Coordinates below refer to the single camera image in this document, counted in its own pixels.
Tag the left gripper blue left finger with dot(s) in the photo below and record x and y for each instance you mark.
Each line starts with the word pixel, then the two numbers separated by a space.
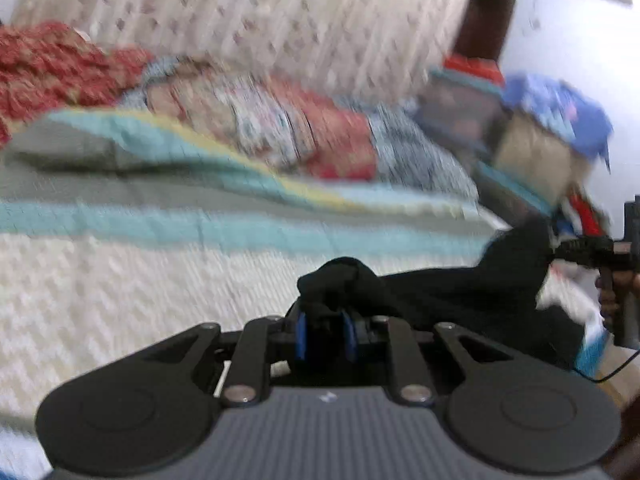
pixel 300 336

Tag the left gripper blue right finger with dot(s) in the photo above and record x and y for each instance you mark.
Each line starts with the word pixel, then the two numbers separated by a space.
pixel 350 337

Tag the black pants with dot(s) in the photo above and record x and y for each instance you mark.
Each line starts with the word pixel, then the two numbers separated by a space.
pixel 497 298

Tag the person's right hand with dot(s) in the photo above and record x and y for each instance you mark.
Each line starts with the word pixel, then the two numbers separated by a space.
pixel 612 294

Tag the blue patterned cloth pile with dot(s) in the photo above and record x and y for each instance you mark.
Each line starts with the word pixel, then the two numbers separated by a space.
pixel 559 107

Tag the floral patchwork blanket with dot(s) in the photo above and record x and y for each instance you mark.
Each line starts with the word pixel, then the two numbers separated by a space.
pixel 295 130

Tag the teal grey patchwork quilt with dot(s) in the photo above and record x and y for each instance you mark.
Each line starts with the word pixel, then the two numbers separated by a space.
pixel 120 229

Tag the carved wooden headboard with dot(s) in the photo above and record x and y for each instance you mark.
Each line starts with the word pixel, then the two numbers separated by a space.
pixel 482 33

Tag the beige patterned curtain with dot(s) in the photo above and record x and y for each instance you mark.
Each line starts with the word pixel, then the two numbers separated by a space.
pixel 378 50

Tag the red beige patterned blanket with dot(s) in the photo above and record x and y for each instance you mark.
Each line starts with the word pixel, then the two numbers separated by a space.
pixel 50 66

